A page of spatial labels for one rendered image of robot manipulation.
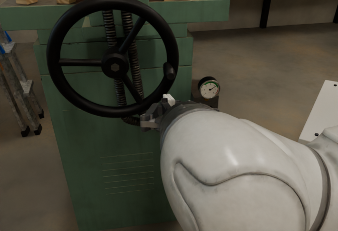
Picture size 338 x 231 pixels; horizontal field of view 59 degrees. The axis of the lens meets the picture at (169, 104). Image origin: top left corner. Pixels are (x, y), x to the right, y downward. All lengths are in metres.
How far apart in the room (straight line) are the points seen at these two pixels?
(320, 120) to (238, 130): 0.55
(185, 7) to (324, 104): 0.44
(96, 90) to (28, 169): 0.89
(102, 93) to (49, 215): 0.71
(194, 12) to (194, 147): 0.65
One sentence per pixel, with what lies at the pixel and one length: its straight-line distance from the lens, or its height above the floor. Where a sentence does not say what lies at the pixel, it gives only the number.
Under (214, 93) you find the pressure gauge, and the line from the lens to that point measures 0.89.
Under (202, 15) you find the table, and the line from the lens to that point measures 0.86.
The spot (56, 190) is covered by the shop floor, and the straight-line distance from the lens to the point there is 1.55.
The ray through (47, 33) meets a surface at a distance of 0.86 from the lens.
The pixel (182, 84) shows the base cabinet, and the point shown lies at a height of 0.65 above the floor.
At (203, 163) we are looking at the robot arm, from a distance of 0.21.
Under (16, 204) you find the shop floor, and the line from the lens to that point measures 1.56.
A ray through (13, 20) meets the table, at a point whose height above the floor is 0.87.
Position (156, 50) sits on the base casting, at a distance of 0.86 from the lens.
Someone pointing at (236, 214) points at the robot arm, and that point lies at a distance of 0.20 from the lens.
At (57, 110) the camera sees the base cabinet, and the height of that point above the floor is 0.59.
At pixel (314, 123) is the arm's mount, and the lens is 0.76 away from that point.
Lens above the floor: 1.08
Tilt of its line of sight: 32 degrees down
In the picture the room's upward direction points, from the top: straight up
